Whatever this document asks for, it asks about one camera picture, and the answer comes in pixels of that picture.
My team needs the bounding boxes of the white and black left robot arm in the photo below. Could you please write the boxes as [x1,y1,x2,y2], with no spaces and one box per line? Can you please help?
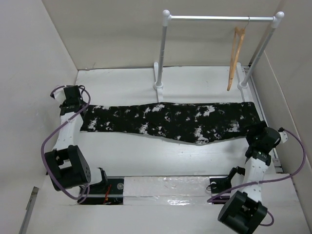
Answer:
[44,85,109,194]

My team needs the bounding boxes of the black white patterned trousers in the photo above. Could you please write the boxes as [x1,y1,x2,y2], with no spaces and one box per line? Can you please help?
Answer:
[80,102,261,145]

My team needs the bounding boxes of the white metal clothes rack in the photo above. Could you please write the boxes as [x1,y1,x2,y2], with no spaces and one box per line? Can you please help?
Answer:
[154,10,285,101]

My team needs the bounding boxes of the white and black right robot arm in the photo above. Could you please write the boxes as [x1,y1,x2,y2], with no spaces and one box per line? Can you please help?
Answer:
[218,121,281,234]

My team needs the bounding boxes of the wooden clothes hanger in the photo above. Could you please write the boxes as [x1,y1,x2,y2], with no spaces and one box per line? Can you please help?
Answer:
[227,17,250,91]

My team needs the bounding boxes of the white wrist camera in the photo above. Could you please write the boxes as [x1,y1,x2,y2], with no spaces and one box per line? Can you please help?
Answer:
[50,85,65,102]
[278,127,288,144]

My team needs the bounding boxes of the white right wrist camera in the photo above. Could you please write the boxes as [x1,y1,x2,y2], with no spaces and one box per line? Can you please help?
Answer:
[278,127,288,144]

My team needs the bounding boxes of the silver foil tape strip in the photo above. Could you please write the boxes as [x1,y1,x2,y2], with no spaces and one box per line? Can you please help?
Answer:
[123,176,212,206]

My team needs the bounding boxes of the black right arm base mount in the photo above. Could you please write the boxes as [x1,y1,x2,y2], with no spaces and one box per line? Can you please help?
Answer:
[206,177,232,204]

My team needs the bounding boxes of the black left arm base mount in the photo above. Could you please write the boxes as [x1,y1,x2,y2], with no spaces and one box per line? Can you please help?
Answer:
[78,177,124,205]

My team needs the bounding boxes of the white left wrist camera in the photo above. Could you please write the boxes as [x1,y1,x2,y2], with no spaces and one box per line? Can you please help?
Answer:
[50,85,65,102]

